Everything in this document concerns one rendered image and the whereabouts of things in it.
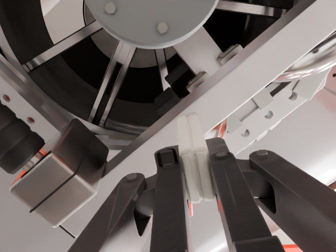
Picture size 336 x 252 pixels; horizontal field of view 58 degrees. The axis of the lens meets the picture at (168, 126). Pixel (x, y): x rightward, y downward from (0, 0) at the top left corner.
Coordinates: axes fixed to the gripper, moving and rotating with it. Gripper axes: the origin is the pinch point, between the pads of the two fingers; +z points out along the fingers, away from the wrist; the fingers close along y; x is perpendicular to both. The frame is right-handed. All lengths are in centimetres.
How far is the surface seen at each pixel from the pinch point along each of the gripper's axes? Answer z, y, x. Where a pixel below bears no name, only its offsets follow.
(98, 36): 77, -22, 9
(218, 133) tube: 9.7, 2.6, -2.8
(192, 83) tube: 24.8, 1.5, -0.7
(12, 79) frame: 28.0, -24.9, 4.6
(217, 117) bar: 7.0, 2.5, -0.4
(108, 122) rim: 37.1, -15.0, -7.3
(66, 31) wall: 394, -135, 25
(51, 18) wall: 393, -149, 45
